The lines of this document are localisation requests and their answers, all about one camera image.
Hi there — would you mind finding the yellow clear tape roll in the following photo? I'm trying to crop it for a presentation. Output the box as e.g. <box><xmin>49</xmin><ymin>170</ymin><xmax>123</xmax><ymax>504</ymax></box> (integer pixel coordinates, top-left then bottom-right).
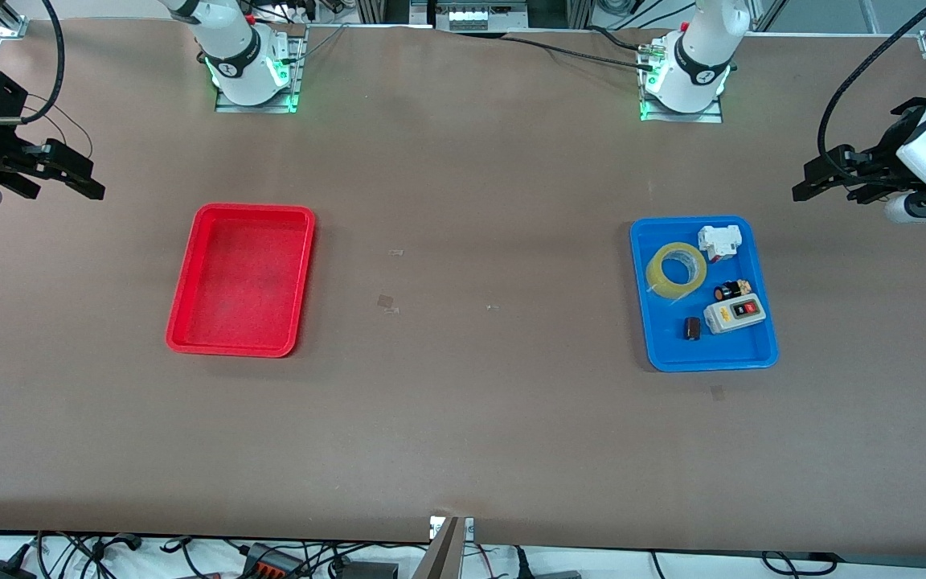
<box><xmin>645</xmin><ymin>241</ymin><xmax>707</xmax><ymax>301</ymax></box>

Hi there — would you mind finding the white circuit breaker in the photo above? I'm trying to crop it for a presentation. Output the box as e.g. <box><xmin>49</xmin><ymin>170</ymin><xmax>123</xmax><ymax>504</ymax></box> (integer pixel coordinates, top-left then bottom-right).
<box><xmin>698</xmin><ymin>224</ymin><xmax>744</xmax><ymax>263</ymax></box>

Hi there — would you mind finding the red plastic tray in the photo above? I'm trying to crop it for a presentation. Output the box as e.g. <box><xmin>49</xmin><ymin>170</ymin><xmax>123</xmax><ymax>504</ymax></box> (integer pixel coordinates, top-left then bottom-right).
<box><xmin>166</xmin><ymin>203</ymin><xmax>317</xmax><ymax>359</ymax></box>

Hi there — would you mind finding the blue plastic tray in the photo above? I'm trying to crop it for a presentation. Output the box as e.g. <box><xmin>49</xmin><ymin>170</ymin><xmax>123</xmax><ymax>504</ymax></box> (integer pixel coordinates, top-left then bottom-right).
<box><xmin>629</xmin><ymin>216</ymin><xmax>779</xmax><ymax>373</ymax></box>

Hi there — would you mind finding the black power adapter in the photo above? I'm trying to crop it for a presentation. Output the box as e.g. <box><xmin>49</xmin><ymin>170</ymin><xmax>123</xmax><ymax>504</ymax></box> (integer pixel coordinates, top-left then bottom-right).
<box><xmin>0</xmin><ymin>545</ymin><xmax>39</xmax><ymax>579</ymax></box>

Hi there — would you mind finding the grey socket strip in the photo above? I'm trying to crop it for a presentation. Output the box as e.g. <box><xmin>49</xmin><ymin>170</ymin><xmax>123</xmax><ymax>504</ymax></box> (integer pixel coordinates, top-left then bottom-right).
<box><xmin>411</xmin><ymin>0</ymin><xmax>528</xmax><ymax>33</ymax></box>

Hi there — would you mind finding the black orange power strip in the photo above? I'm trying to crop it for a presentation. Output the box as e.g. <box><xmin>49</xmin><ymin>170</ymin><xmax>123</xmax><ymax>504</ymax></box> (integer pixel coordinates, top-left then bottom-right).
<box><xmin>240</xmin><ymin>544</ymin><xmax>305</xmax><ymax>579</ymax></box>

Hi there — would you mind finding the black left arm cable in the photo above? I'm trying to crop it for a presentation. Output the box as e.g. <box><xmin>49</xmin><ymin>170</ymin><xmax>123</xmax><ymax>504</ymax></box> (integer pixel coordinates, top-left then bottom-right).
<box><xmin>819</xmin><ymin>0</ymin><xmax>926</xmax><ymax>184</ymax></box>

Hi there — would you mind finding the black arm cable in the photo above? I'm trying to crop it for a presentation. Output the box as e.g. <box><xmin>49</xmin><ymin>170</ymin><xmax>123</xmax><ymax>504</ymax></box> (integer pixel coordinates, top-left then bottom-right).
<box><xmin>19</xmin><ymin>0</ymin><xmax>67</xmax><ymax>126</ymax></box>
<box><xmin>819</xmin><ymin>0</ymin><xmax>926</xmax><ymax>184</ymax></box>

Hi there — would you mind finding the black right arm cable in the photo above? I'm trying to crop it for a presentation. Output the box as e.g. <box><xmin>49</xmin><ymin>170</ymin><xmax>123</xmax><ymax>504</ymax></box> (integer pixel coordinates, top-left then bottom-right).
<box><xmin>19</xmin><ymin>0</ymin><xmax>67</xmax><ymax>126</ymax></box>

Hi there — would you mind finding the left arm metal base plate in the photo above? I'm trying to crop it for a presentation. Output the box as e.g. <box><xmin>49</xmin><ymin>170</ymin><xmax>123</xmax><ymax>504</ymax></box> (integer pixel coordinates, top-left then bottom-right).
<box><xmin>640</xmin><ymin>103</ymin><xmax>723</xmax><ymax>124</ymax></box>

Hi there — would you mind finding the grey push-button switch box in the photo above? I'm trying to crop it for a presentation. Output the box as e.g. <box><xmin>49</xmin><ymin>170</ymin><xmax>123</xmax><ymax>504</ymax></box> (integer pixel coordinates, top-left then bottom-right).
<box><xmin>704</xmin><ymin>294</ymin><xmax>767</xmax><ymax>335</ymax></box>

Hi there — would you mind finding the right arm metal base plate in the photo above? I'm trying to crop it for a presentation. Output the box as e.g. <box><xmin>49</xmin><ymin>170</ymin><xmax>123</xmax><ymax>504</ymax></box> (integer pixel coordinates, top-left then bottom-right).
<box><xmin>215</xmin><ymin>24</ymin><xmax>307</xmax><ymax>114</ymax></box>

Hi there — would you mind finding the black cable on table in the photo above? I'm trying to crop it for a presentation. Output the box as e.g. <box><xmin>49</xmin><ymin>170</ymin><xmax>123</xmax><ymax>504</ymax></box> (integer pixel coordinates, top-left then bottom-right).
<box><xmin>503</xmin><ymin>26</ymin><xmax>658</xmax><ymax>72</ymax></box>

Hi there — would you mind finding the black plug with cable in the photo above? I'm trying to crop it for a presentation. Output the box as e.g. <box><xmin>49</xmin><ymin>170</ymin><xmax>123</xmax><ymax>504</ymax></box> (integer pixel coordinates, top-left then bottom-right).
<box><xmin>514</xmin><ymin>545</ymin><xmax>584</xmax><ymax>579</ymax></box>

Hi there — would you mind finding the aluminium profile bracket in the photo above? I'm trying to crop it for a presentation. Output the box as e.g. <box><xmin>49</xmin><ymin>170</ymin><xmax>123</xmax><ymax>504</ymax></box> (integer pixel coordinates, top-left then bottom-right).
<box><xmin>411</xmin><ymin>515</ymin><xmax>476</xmax><ymax>579</ymax></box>

